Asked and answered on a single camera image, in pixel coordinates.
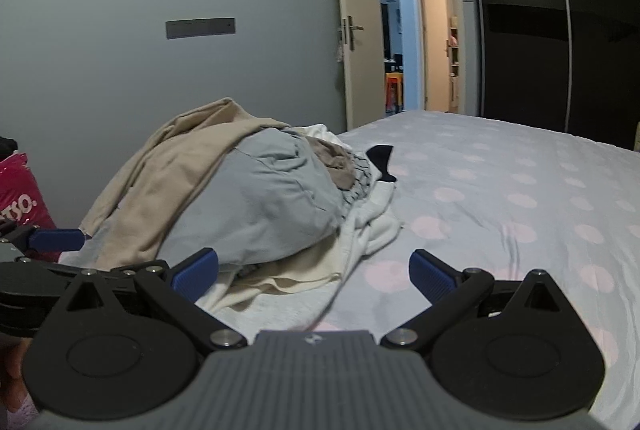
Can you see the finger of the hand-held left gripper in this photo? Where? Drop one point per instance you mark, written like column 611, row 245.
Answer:
column 25, row 280
column 55, row 238

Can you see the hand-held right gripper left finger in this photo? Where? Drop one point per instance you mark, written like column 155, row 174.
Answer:
column 195, row 275

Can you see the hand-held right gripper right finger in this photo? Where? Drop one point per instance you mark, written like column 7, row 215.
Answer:
column 427, row 275

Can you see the beige knit top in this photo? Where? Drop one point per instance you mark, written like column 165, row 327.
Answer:
column 165, row 170

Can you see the red plastic bag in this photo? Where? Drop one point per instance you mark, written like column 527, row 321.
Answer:
column 22, row 205

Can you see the white garment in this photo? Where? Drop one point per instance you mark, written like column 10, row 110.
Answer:
column 370, row 220

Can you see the light grey marl garment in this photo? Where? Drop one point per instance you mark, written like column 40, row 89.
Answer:
column 290, row 305

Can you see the black object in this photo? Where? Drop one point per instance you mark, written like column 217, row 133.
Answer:
column 7, row 145

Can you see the cream garment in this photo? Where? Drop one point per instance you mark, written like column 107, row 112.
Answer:
column 300, row 270

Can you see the grey blue garment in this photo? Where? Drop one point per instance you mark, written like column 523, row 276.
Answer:
column 270, row 200

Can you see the polka dot bed sheet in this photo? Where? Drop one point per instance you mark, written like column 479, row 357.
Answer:
column 500, row 190

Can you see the striped grey garment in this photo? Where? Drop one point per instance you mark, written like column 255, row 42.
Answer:
column 361, row 182

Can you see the navy blue cloth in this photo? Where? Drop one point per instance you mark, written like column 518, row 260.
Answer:
column 382, row 160

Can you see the brown garment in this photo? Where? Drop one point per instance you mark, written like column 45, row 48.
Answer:
column 335, row 160

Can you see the orange stool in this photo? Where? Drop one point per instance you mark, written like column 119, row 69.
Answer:
column 394, row 93

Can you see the hallway shelf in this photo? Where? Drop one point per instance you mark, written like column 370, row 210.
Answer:
column 454, row 60

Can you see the hallway door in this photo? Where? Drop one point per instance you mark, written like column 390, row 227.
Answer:
column 434, row 35

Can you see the beige padded headboard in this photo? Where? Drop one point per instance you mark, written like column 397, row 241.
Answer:
column 636, row 136

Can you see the dark wardrobe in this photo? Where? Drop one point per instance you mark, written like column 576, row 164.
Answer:
column 560, row 20

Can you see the grey wall plate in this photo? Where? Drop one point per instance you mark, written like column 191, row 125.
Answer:
column 200, row 28

